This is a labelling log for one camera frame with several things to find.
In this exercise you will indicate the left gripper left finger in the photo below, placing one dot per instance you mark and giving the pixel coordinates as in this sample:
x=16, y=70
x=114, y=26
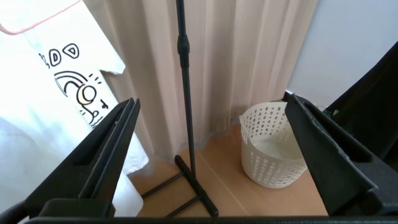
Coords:
x=71, y=186

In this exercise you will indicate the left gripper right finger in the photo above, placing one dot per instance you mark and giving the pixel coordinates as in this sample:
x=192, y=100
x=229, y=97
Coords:
x=342, y=180

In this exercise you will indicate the black garment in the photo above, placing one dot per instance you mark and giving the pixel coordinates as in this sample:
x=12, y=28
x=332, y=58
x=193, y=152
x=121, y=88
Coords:
x=373, y=109

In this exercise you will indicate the white printed t-shirt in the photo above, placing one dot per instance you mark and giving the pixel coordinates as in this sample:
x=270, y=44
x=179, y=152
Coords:
x=31, y=109

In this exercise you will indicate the pink clothes hanger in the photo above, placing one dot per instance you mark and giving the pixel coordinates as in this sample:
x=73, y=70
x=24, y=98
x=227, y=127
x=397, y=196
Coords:
x=46, y=19

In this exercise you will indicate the white laundry basket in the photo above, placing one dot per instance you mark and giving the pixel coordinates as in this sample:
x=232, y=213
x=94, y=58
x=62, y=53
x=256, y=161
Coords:
x=264, y=168

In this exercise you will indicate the black clothes rack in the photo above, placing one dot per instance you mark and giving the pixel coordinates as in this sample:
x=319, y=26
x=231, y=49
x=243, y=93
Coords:
x=183, y=53

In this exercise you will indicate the beige curtain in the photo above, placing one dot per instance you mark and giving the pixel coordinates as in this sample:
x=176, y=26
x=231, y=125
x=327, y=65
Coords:
x=217, y=62

